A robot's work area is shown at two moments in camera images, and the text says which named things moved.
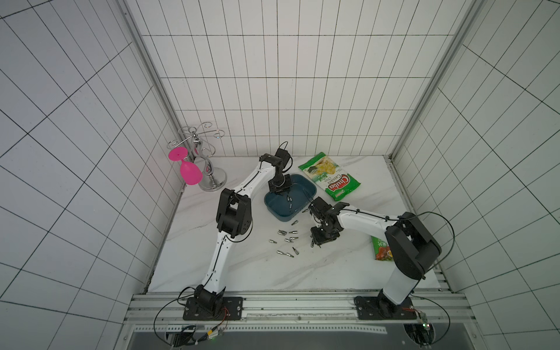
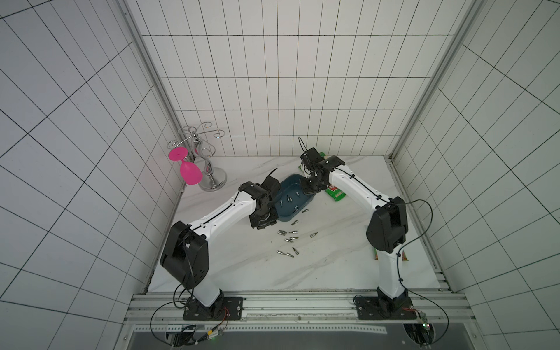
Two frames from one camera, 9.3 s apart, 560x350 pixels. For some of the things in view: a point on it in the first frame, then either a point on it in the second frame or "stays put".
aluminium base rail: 289,313 stays put
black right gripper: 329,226 → 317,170
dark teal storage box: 292,203 stays put
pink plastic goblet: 191,174 stays put
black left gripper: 287,187 → 270,221
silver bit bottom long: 287,254 stays put
